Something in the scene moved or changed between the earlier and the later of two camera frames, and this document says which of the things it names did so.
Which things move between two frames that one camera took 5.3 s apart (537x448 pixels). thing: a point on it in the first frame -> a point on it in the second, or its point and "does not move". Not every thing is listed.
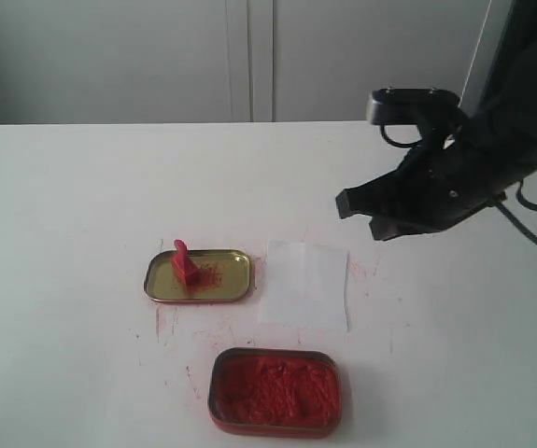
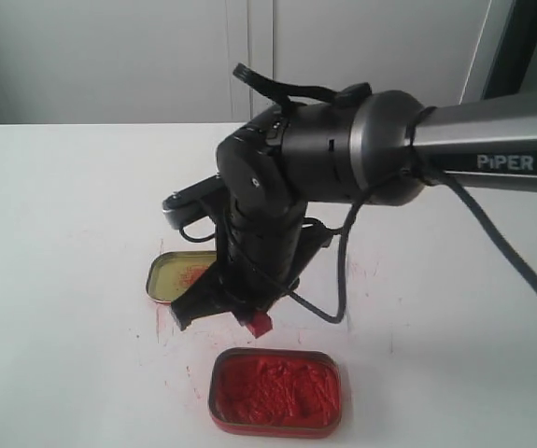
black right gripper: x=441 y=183 -> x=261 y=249
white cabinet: x=136 y=62 does not move
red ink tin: x=275 y=392 does not move
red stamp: x=184 y=267 -> x=260 y=324
